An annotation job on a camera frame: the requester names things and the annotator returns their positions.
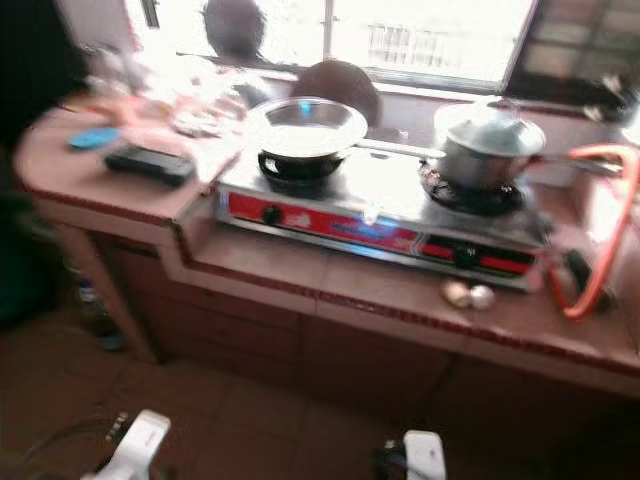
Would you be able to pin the brown base cabinet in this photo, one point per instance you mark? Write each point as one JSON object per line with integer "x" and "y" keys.
{"x": 320, "y": 350}

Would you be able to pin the brownish garlic bulb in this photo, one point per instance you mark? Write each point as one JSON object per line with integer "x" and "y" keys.
{"x": 457, "y": 293}

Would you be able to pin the white garlic bulb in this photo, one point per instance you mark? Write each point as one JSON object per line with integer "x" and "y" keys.
{"x": 482, "y": 297}

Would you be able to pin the steel two-burner gas stove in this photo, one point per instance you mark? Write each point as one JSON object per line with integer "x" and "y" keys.
{"x": 380, "y": 215}

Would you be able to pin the short black cylinder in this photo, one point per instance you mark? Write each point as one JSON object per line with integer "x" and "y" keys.
{"x": 578, "y": 270}

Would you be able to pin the steel saucepan with lid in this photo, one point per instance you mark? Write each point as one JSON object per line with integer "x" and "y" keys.
{"x": 490, "y": 148}

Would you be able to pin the plastic cooking oil bottle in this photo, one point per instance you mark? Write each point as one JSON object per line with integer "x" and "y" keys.
{"x": 95, "y": 315}

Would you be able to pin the steel frying pan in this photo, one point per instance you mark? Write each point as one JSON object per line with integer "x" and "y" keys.
{"x": 305, "y": 125}

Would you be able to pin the round brown wooden board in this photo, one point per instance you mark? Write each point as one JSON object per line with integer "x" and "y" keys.
{"x": 335, "y": 85}

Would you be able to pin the black flat handheld device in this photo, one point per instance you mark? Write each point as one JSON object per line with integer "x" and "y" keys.
{"x": 150, "y": 165}

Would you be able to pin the plate of garlic cloves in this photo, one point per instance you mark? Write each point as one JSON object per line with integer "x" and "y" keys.
{"x": 200, "y": 120}

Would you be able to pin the blue round lid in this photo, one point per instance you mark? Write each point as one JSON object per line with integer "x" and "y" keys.
{"x": 95, "y": 137}

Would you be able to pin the round black pan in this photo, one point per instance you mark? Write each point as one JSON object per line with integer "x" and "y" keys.
{"x": 233, "y": 28}

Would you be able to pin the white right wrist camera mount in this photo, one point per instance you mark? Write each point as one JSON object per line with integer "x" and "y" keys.
{"x": 425, "y": 455}

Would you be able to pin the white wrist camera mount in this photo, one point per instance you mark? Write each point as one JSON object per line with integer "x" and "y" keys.
{"x": 140, "y": 445}
{"x": 425, "y": 455}

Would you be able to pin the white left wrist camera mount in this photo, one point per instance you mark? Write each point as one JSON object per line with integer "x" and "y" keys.
{"x": 140, "y": 445}

